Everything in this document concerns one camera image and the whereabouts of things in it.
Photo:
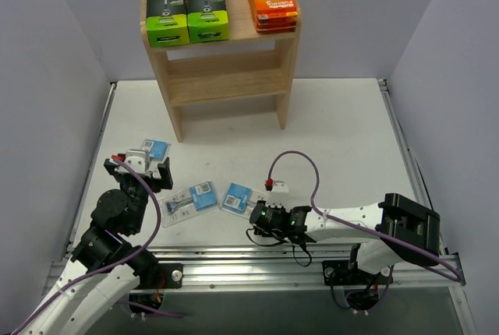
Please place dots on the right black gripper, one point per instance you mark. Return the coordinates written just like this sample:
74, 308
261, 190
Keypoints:
255, 216

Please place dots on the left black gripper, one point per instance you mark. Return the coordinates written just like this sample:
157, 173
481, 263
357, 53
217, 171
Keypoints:
157, 178

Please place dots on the blue razor blister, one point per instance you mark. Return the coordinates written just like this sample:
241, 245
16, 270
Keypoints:
188, 203
157, 149
241, 200

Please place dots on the green black razor box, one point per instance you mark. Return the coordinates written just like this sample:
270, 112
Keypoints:
166, 23
207, 20

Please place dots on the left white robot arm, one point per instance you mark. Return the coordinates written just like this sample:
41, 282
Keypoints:
103, 267

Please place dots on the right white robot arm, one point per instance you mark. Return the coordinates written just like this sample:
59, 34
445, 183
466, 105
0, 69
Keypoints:
394, 230

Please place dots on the wooden two-tier shelf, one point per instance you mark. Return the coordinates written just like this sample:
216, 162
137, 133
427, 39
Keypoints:
225, 77

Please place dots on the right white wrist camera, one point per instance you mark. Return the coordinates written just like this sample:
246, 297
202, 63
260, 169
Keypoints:
278, 193

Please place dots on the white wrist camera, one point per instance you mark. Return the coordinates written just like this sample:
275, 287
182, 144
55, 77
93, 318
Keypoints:
136, 159
278, 193

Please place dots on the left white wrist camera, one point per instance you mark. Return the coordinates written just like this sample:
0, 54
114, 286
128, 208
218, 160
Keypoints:
136, 159

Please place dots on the aluminium frame rail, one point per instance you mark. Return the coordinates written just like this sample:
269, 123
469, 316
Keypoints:
249, 268

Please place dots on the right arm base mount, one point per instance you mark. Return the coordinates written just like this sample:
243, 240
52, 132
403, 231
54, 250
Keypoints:
339, 273

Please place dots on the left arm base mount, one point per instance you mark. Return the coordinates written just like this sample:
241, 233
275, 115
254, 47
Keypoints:
163, 272

